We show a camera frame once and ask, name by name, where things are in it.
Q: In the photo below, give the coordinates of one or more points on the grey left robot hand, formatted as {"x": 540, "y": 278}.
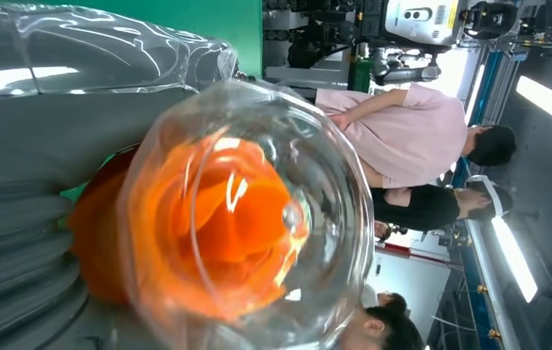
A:
{"x": 63, "y": 125}

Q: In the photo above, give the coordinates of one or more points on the clear bottle with orange liquid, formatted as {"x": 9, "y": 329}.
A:
{"x": 237, "y": 217}

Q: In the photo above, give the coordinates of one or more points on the white metal workbench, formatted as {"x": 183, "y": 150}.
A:
{"x": 304, "y": 75}

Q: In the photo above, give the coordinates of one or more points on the person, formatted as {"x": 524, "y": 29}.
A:
{"x": 416, "y": 135}
{"x": 391, "y": 328}
{"x": 420, "y": 207}

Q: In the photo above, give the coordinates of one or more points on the silver and black humanoid robot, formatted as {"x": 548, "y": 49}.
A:
{"x": 420, "y": 17}

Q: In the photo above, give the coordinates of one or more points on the silver metal pole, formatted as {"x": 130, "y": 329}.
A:
{"x": 490, "y": 285}

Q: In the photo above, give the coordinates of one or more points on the long ceiling light panel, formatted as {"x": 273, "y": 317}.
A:
{"x": 515, "y": 261}
{"x": 551, "y": 104}

